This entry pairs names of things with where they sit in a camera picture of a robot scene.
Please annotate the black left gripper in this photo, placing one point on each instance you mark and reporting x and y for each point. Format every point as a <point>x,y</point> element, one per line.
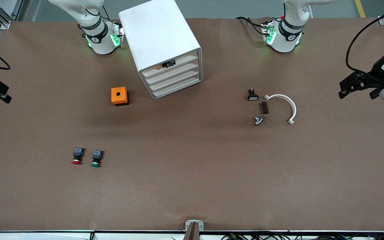
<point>377,71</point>

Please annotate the red push button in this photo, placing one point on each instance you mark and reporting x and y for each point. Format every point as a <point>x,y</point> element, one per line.
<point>77,156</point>

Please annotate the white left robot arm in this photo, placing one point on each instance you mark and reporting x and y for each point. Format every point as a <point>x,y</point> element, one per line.
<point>283,43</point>

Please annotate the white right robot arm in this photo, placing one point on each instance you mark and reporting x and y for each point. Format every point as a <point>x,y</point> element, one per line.
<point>102,43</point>

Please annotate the black white-capped button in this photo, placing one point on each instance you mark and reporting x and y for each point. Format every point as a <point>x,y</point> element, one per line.
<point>252,96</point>

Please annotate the green push button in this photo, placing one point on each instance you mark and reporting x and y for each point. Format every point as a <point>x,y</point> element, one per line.
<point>96,158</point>

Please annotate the brown terminal block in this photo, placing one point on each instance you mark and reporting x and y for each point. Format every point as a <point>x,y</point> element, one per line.
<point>263,108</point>

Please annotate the small silver metal connector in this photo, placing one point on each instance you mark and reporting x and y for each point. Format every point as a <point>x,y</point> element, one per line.
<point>258,120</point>

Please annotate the orange box with hole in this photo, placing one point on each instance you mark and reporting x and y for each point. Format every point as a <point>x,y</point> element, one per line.
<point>119,95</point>

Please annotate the small blue orange component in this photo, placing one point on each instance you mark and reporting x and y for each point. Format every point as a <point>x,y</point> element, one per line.
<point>169,63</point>

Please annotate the brown table cover mat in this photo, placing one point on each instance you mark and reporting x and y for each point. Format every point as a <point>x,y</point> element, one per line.
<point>192,173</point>

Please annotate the white curved bracket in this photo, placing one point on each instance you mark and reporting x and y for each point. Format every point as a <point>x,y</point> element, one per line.
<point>290,103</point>

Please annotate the grey metal mount bracket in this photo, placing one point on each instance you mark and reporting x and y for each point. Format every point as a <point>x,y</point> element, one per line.
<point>194,224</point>

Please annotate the brown post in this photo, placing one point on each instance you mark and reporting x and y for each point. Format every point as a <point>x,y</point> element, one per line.
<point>192,235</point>

